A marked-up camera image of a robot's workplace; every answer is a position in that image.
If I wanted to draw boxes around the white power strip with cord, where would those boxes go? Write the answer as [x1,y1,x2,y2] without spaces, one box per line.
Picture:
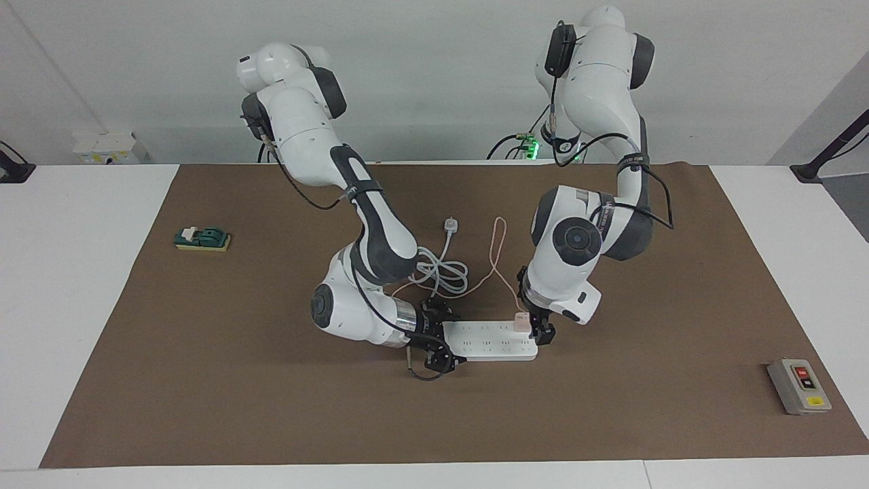
[406,217,539,362]

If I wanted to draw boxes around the pink charging cable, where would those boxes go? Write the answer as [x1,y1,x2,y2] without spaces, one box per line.
[392,217,523,314]

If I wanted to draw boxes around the brown table mat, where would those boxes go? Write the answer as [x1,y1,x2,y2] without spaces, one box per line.
[39,162,869,469]

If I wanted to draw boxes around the white box with yellow labels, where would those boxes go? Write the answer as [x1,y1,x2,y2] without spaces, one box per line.
[73,132,151,165]

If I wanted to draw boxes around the black table clamp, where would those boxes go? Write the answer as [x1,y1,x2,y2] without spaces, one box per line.
[0,141,36,184]

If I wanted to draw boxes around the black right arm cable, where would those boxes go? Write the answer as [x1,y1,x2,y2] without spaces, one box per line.
[258,129,449,381]

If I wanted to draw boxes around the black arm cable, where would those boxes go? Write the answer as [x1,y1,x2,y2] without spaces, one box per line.
[258,129,449,381]
[550,20,675,230]

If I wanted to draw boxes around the black left base cables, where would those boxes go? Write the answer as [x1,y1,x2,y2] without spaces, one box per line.
[487,102,552,161]

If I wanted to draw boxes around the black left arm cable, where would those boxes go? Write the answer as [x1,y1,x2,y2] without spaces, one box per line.
[550,20,675,230]

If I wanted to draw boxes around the green knife switch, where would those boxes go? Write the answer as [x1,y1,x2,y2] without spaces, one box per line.
[174,225,233,253]

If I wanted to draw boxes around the grey push-button switch box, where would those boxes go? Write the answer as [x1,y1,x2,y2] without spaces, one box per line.
[766,358,833,416]

